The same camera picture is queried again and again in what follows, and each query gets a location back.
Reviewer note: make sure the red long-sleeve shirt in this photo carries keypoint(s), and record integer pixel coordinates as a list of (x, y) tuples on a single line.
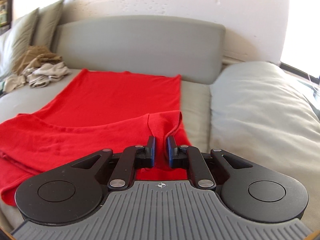
[(96, 110)]

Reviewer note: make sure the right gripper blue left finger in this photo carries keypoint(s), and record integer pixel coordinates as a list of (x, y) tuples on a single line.
[(131, 159)]

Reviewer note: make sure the front sage throw pillow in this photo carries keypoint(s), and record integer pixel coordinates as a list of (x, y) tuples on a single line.
[(15, 41)]

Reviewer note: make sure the rear sage throw pillow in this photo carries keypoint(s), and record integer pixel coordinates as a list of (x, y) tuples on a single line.
[(47, 22)]

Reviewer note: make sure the grey-green sofa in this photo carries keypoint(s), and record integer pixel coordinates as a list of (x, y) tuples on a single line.
[(251, 109)]

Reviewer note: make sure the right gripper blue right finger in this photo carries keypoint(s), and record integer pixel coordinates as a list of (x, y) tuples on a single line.
[(190, 158)]

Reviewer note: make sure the brown crumpled garment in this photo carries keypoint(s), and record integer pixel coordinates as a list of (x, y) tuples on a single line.
[(35, 57)]

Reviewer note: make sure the sage throw pillow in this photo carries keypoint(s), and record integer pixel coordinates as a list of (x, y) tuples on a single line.
[(15, 41), (47, 22)]

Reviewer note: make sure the beige crumpled garment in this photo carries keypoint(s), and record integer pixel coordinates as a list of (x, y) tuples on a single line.
[(36, 77)]

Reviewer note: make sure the dark wooden bookshelf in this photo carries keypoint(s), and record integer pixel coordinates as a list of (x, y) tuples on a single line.
[(6, 15)]

